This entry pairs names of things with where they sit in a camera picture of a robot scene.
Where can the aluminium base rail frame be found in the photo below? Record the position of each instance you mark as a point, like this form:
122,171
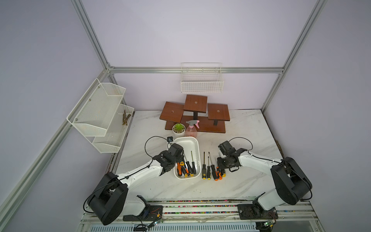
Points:
210,216

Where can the brown twigs on shelf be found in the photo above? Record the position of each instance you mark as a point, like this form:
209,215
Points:
126,118

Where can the lower white mesh shelf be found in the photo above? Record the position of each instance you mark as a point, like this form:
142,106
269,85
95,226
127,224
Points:
112,141

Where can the upper white mesh shelf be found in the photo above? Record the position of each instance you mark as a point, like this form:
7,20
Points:
94,113

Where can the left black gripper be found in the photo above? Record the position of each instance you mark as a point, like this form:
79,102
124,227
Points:
178,159

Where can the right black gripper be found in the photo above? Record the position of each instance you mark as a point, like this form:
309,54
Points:
220,164

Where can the black handle long screwdriver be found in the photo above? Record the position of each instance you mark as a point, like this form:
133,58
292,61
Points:
193,164

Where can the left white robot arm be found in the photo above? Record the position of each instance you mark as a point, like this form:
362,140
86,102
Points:
110,197

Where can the aluminium cage frame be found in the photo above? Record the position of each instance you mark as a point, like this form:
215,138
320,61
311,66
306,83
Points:
22,189

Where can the white plastic storage box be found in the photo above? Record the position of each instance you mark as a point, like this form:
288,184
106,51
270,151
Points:
189,144

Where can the brown wooden tiered stand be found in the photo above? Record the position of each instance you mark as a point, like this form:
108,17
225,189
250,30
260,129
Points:
211,116

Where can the pink spray bottle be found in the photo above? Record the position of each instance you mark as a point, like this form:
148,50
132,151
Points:
191,130

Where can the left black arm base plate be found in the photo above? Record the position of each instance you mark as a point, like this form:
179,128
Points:
139,209

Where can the white mesh shelf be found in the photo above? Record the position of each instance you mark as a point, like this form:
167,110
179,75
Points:
94,113
112,141

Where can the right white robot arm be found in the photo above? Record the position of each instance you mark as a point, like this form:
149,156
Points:
290,183

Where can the small potted green plant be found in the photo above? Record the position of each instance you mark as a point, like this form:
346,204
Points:
178,130

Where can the white wire wall basket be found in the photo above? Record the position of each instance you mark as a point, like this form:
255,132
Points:
199,77

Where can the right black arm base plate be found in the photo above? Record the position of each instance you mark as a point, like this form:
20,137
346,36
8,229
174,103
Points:
255,211

